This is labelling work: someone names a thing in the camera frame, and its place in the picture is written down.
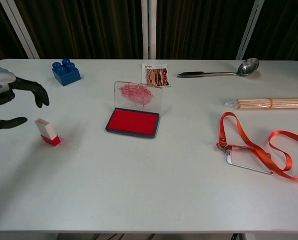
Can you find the red ink pad clear lid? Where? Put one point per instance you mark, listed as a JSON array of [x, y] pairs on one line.
[[132, 121]]

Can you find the red and white stamp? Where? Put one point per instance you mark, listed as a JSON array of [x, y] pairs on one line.
[[48, 133]]

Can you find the bundle of wooden sticks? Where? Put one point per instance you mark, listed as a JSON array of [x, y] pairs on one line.
[[271, 103]]

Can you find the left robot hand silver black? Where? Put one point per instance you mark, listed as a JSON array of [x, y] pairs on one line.
[[3, 87]]

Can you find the white metal frame post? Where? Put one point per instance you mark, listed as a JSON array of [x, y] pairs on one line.
[[250, 28], [149, 28], [21, 27]]

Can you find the blue toy building block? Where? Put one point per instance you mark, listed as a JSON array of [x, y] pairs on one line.
[[67, 74]]

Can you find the clear badge holder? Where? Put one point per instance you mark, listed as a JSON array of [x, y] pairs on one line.
[[249, 160]]

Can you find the dark pleated curtain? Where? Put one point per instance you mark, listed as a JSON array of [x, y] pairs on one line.
[[88, 27]]

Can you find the small printed picture card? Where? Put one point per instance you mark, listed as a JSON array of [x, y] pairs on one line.
[[155, 74]]

